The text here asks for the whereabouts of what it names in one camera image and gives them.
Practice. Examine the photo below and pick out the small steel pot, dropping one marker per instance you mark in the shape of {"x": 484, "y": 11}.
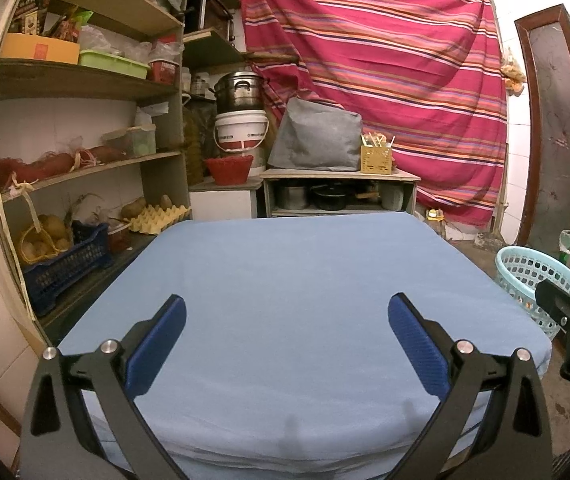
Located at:
{"x": 291, "y": 196}

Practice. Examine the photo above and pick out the green plastic tray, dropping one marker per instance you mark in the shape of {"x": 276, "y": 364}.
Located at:
{"x": 112, "y": 64}

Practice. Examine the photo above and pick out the white plastic bucket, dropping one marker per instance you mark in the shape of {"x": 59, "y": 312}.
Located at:
{"x": 240, "y": 130}

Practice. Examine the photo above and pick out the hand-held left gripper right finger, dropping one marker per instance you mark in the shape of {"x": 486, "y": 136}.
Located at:
{"x": 417, "y": 345}

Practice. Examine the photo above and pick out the red net bag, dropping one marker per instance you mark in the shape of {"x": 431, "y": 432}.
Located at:
{"x": 40, "y": 167}

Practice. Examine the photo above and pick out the yellow wicker basket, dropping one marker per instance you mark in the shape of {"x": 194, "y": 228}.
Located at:
{"x": 27, "y": 252}

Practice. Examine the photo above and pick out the dark wooden wall shelf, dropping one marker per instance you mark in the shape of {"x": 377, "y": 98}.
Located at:
{"x": 210, "y": 47}

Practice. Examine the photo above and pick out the brown printed box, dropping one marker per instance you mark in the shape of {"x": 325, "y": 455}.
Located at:
{"x": 29, "y": 15}

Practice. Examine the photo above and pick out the red basin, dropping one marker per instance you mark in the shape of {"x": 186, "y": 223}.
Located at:
{"x": 229, "y": 170}

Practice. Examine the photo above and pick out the loose brown potato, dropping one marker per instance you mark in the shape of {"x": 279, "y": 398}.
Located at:
{"x": 165, "y": 202}
{"x": 134, "y": 207}

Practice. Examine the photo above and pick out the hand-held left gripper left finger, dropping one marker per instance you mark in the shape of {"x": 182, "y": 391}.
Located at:
{"x": 157, "y": 345}

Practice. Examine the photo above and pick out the blue tablecloth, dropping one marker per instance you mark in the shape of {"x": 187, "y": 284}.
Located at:
{"x": 285, "y": 270}

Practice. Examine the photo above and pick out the light blue plastic basket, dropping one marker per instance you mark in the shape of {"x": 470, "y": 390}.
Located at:
{"x": 520, "y": 270}

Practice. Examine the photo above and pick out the large steel pot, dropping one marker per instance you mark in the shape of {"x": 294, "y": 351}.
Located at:
{"x": 237, "y": 92}

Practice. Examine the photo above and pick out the white cabinet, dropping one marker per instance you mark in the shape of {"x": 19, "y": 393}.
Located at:
{"x": 220, "y": 202}

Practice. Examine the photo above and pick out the black pan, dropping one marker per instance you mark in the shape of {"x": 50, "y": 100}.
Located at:
{"x": 330, "y": 199}

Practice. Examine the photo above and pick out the brown framed door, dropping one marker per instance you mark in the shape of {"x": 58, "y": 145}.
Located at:
{"x": 550, "y": 135}

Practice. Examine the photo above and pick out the clear plastic bags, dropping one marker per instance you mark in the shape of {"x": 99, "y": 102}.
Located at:
{"x": 97, "y": 37}

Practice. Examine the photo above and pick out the red green snack packets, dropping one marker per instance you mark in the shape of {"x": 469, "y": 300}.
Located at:
{"x": 70, "y": 25}

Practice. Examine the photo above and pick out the yellow egg carton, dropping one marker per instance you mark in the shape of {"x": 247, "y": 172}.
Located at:
{"x": 157, "y": 220}

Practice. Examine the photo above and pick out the heap of potatoes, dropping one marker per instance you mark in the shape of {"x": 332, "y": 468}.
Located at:
{"x": 52, "y": 225}

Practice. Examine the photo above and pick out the blue plastic crate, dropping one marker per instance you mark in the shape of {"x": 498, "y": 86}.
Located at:
{"x": 65, "y": 270}

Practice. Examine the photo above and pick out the red striped cloth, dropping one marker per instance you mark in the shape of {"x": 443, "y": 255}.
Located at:
{"x": 390, "y": 60}

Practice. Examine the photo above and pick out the yellow labelled plastic bottle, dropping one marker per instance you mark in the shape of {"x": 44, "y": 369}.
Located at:
{"x": 435, "y": 215}

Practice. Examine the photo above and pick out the wooden side table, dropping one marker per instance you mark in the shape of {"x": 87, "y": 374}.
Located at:
{"x": 335, "y": 175}

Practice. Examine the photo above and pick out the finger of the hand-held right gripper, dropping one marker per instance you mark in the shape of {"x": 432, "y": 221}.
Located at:
{"x": 560, "y": 300}

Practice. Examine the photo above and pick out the wooden shelf unit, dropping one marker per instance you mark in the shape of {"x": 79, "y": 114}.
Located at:
{"x": 80, "y": 80}

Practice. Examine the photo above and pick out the small red basket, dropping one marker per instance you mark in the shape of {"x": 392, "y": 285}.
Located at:
{"x": 162, "y": 71}

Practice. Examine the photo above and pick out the grey cushion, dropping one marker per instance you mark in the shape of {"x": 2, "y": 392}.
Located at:
{"x": 315, "y": 135}

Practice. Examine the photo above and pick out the hanging garlic bunch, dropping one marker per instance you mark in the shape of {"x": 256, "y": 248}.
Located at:
{"x": 512, "y": 77}

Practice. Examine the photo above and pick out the yellow utensil holder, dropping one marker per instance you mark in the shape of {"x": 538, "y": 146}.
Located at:
{"x": 376, "y": 160}

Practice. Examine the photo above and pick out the white plastic jar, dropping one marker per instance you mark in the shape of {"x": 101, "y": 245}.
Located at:
{"x": 200, "y": 85}

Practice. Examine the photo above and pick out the green bottle with plastic bag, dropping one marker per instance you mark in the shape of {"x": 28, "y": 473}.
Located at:
{"x": 567, "y": 245}

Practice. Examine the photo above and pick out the clear plastic container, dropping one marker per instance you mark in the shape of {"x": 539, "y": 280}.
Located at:
{"x": 135, "y": 142}

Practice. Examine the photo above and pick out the dark appliance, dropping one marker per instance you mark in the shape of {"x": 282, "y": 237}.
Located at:
{"x": 215, "y": 15}

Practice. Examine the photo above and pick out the white container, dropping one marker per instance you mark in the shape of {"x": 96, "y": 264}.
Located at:
{"x": 392, "y": 199}

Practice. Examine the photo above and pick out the orange box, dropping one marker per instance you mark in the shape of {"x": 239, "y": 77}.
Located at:
{"x": 40, "y": 50}

